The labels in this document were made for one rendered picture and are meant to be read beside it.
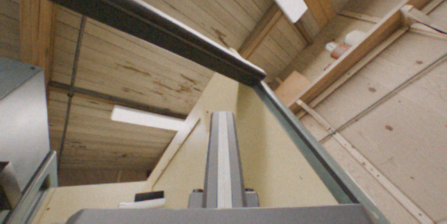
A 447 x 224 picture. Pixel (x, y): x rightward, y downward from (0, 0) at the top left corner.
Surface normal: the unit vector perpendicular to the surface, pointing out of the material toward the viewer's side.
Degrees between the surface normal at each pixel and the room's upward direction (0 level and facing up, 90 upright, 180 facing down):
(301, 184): 90
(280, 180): 90
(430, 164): 90
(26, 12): 180
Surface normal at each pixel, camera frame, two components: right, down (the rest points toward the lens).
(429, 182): -0.76, -0.30
